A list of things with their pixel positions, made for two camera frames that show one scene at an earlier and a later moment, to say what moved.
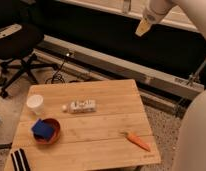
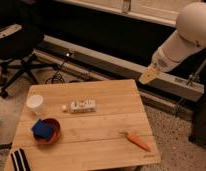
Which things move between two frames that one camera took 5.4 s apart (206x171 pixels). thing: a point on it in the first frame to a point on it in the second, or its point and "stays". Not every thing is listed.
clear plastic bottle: [80, 106] stays
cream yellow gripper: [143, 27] to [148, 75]
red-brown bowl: [52, 138] stays
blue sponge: [43, 128] stays
